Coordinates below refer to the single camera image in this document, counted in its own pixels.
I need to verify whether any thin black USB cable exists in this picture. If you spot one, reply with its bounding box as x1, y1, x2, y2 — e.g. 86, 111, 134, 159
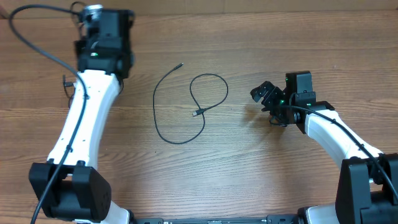
152, 62, 229, 146

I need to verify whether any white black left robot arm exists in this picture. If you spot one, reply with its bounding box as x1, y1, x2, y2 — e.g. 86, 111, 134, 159
29, 5, 134, 223

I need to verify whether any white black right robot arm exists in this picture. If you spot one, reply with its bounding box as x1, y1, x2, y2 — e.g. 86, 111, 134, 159
250, 82, 397, 223

